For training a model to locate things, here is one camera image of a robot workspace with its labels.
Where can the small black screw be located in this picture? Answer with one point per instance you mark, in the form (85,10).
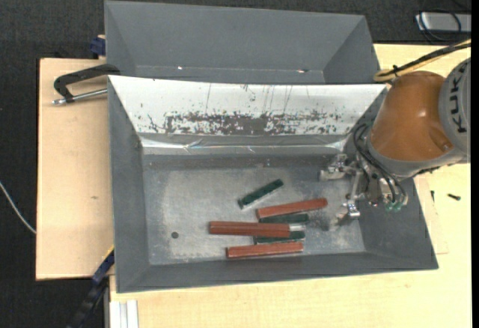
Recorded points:
(454,197)

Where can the dark green flat block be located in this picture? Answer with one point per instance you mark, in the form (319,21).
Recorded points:
(278,239)
(260,194)

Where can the red-brown flat block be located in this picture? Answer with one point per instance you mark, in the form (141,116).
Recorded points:
(292,208)
(249,229)
(263,249)

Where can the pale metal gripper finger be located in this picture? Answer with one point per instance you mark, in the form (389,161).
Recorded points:
(333,172)
(351,211)

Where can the pale wood flat board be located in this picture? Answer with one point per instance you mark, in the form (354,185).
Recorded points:
(75,169)

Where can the grey metal bin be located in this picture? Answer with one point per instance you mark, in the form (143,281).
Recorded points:
(209,184)

